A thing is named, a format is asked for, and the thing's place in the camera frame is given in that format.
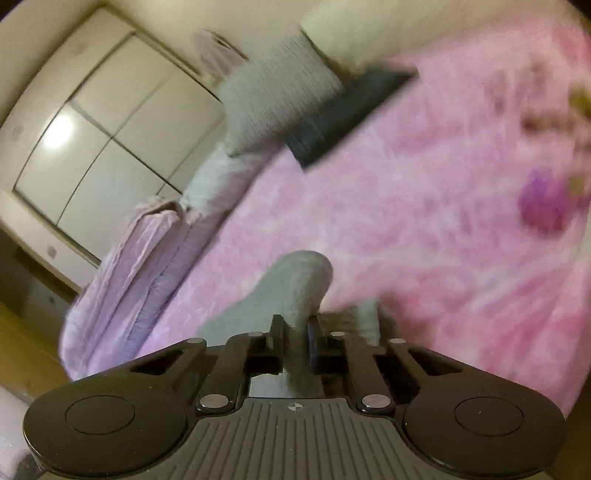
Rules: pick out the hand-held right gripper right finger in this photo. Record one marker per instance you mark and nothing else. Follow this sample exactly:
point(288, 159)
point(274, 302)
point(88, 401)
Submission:
point(313, 346)

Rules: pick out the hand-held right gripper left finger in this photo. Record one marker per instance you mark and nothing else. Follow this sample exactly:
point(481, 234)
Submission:
point(278, 346)

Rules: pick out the grey sweater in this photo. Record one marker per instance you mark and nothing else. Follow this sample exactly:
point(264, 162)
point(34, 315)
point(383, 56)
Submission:
point(300, 281)

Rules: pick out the pink floral blanket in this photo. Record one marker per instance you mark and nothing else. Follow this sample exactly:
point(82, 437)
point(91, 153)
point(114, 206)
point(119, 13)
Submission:
point(415, 230)

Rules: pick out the pink pillow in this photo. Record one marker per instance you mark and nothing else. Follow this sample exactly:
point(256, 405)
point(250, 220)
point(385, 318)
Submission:
point(138, 277)

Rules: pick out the grey striped pillow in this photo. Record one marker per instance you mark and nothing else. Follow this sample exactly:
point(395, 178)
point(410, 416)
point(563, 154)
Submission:
point(277, 92)

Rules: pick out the white wardrobe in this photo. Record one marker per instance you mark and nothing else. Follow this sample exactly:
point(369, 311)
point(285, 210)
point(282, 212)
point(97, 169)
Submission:
point(115, 138)

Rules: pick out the pale pink cloth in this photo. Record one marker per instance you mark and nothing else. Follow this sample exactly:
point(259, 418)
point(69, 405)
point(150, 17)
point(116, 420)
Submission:
point(217, 55)

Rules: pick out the grey wall switch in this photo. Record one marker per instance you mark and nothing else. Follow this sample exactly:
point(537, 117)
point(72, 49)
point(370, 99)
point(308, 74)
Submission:
point(51, 251)

